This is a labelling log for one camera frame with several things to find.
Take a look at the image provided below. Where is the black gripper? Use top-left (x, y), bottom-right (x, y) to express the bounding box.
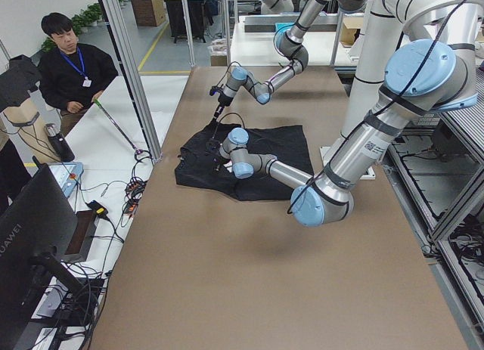
top-left (209, 85), bottom-right (231, 118)
top-left (206, 138), bottom-right (223, 172)

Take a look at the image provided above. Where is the black printed t-shirt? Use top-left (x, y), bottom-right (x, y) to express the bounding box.
top-left (174, 117), bottom-right (315, 203)

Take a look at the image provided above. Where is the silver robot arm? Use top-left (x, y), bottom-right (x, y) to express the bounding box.
top-left (207, 39), bottom-right (477, 227)
top-left (209, 0), bottom-right (366, 121)

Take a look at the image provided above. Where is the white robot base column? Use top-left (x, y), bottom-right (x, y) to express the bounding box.
top-left (330, 0), bottom-right (483, 158)

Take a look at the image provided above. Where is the black grabber stick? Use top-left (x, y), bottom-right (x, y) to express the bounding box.
top-left (94, 99), bottom-right (152, 161)

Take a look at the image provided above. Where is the red black power strip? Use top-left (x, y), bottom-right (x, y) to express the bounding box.
top-left (123, 177), bottom-right (147, 215)

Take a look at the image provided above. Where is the black power adapter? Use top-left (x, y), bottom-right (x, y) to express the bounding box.
top-left (86, 200), bottom-right (108, 219)

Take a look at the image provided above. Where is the blue teach pendant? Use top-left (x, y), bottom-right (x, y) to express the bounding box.
top-left (48, 162), bottom-right (84, 198)

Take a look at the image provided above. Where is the seated man in black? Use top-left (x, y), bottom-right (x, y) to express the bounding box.
top-left (38, 12), bottom-right (118, 135)

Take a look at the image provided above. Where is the black water bottle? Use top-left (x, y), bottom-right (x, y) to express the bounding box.
top-left (45, 123), bottom-right (75, 162)

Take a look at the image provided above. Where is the black Huawei monitor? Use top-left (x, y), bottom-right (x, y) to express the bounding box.
top-left (1, 165), bottom-right (97, 326)

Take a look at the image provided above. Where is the aluminium frame post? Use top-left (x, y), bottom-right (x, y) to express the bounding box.
top-left (98, 0), bottom-right (163, 164)

